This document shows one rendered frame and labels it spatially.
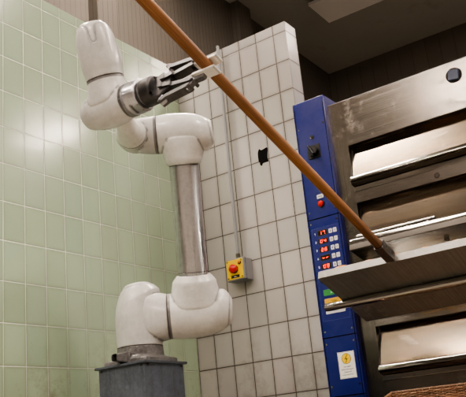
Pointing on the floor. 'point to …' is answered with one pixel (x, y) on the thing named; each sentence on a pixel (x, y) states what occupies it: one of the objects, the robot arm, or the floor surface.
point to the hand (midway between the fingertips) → (207, 67)
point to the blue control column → (312, 128)
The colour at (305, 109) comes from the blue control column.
